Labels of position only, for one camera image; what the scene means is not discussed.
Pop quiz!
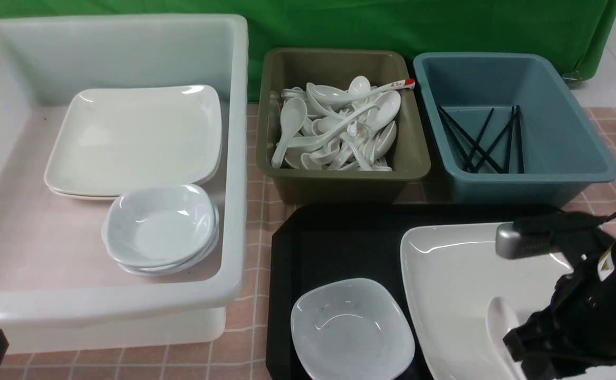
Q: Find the white spoon in bin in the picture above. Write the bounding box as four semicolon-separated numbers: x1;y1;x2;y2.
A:
365;90;401;135
271;97;307;168

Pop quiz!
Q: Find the large white plastic tub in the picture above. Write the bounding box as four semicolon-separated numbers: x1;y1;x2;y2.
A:
0;14;248;354

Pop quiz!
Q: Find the bottom stacked white bowl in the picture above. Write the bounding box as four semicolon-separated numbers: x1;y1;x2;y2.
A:
117;227;219;278

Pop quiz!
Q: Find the black serving tray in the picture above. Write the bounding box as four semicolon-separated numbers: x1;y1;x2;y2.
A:
265;204;558;379

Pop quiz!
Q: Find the olive green plastic bin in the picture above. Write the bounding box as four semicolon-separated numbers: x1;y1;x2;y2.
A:
255;48;431;205

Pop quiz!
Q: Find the small white bowl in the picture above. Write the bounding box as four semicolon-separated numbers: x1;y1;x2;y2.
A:
291;278;416;379

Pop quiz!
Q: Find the white spoon left in bin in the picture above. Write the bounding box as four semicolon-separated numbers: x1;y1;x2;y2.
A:
271;97;307;168

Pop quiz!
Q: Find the blue plastic bin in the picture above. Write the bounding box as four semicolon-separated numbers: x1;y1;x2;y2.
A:
412;52;616;206

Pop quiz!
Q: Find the green backdrop cloth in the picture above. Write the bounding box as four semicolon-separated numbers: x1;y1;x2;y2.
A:
0;1;616;101

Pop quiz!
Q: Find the top white plate in tub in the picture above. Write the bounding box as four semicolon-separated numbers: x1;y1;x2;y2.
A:
44;84;223;197

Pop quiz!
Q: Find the stacked white bowl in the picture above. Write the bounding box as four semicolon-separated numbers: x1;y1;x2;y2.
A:
109;206;219;273
101;185;219;272
117;227;219;278

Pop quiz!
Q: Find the white spoon right in bin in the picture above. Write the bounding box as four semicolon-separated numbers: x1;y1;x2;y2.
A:
365;90;401;135

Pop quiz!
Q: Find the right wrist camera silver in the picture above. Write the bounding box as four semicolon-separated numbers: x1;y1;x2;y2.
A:
495;212;612;260

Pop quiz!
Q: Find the red tipped white spoon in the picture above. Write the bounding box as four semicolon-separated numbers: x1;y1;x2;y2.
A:
306;79;416;105

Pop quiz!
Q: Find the black chopstick in blue bin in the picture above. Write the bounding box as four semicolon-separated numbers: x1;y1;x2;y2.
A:
437;106;505;174

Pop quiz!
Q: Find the middle stacked white bowl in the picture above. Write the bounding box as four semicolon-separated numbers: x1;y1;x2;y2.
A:
109;206;219;273

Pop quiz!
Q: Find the white ceramic soup spoon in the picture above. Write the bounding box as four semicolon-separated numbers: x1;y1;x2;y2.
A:
485;297;526;379

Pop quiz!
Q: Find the top stacked white bowl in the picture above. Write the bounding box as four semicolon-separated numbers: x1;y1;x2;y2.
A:
101;185;219;272

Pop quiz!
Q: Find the large white square plate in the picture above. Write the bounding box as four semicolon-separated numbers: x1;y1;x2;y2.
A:
400;222;572;379

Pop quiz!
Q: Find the black chopstick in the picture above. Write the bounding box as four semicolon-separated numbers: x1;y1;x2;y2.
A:
463;108;495;173
437;106;505;174
475;107;517;173
437;106;475;173
504;106;516;173
515;105;525;174

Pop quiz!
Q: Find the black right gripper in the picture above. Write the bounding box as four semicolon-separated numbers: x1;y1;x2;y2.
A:
503;240;616;379

